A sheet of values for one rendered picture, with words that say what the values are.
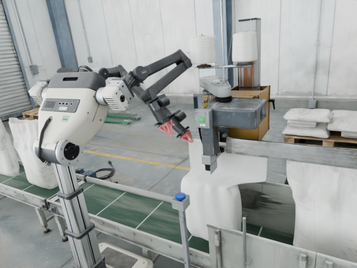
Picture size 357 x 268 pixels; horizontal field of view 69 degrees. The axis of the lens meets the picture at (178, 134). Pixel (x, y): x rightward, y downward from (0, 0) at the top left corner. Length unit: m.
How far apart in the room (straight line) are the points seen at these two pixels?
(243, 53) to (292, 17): 4.92
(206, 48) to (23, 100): 8.00
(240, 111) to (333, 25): 5.21
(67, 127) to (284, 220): 1.49
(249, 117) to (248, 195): 0.79
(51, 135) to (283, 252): 1.26
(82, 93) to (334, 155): 1.28
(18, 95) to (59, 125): 7.74
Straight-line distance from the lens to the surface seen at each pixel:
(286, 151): 1.50
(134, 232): 2.08
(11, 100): 9.05
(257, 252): 1.50
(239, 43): 1.55
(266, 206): 1.96
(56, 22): 10.10
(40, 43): 9.74
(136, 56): 8.16
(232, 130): 1.67
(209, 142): 1.42
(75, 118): 1.37
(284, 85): 6.54
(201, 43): 1.62
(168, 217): 2.15
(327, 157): 1.49
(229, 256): 1.59
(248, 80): 1.78
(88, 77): 1.44
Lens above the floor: 1.67
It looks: 19 degrees down
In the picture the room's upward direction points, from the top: 6 degrees counter-clockwise
